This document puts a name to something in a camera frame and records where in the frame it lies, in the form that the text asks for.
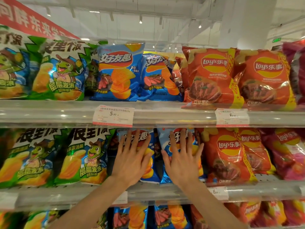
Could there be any person's right hand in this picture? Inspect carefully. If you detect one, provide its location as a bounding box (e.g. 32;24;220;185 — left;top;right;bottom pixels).
161;128;205;190

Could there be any person's left hand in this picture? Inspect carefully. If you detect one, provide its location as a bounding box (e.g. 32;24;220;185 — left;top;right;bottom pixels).
110;129;153;190

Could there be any blue steak-print chips bag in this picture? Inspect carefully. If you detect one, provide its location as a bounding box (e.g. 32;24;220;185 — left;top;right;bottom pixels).
157;127;207;185
117;128;161;184

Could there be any grey metal store shelf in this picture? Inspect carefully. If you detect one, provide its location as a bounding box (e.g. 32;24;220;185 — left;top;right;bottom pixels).
0;99;305;229

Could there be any maroon chip bags group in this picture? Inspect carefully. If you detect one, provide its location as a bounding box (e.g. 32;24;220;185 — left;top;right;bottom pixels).
175;46;297;229

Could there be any frog chip bags group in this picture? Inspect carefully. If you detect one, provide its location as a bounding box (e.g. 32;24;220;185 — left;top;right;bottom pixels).
0;25;108;229

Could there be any person's right forearm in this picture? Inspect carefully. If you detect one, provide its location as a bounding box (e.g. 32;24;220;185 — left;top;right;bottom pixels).
182;180;248;229

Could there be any person's left forearm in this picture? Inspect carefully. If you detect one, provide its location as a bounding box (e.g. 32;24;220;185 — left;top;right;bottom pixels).
49;176;130;229

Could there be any red hanging banner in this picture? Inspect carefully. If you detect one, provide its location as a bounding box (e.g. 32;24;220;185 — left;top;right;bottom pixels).
0;0;80;40

